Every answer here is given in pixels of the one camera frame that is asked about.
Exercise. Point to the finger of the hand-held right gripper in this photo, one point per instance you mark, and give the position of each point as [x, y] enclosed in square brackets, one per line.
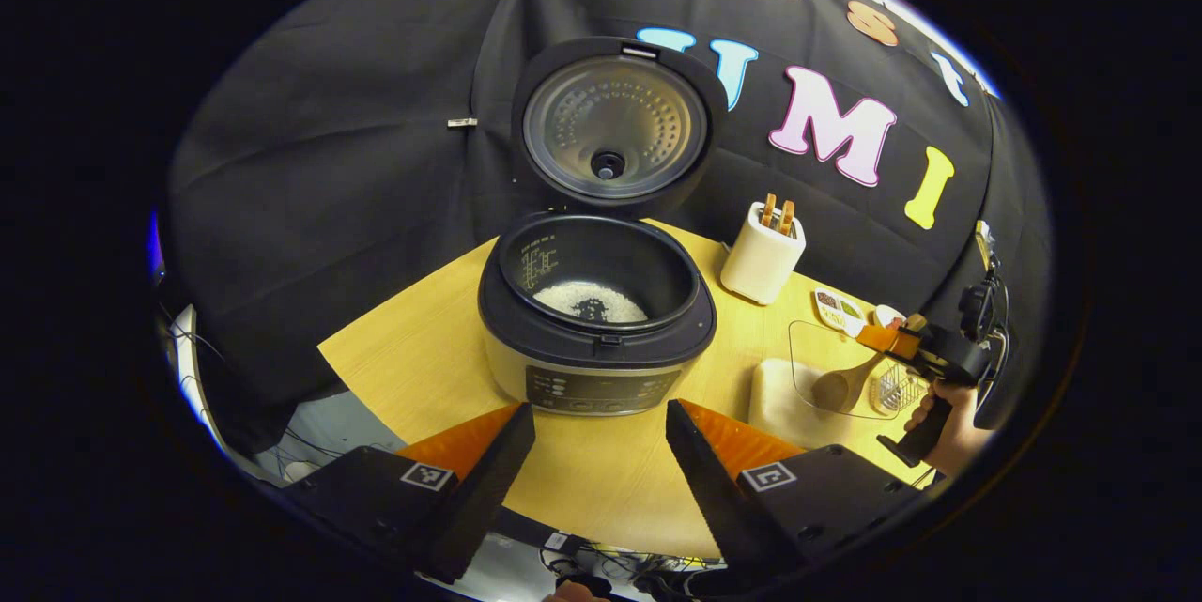
[883, 339]

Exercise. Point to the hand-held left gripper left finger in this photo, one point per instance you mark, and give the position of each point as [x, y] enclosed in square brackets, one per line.
[484, 499]

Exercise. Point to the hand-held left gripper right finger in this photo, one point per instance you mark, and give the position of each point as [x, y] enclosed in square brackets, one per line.
[714, 499]

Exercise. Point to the wooden spoon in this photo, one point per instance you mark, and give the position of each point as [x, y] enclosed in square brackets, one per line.
[836, 391]

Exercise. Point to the white rice container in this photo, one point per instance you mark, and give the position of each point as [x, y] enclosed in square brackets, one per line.
[775, 405]

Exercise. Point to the black silver rice cooker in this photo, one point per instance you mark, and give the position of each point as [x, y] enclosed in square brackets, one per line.
[601, 367]

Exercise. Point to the white rice grains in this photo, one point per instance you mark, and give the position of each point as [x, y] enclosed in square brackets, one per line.
[573, 297]

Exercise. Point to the white round plate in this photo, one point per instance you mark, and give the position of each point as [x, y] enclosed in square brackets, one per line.
[887, 316]

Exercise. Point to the white divided bean dish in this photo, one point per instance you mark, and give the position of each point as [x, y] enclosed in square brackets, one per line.
[831, 301]

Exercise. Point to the white toaster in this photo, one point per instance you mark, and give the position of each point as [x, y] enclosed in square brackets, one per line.
[761, 264]

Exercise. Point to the toast bread slice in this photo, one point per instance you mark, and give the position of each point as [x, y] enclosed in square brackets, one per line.
[787, 217]
[769, 210]

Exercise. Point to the black backdrop cloth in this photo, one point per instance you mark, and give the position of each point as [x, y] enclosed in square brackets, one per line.
[329, 208]

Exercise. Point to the grey cloth clip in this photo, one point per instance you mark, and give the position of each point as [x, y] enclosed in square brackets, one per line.
[462, 122]

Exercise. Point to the computer monitor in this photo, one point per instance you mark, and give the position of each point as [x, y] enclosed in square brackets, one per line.
[154, 250]

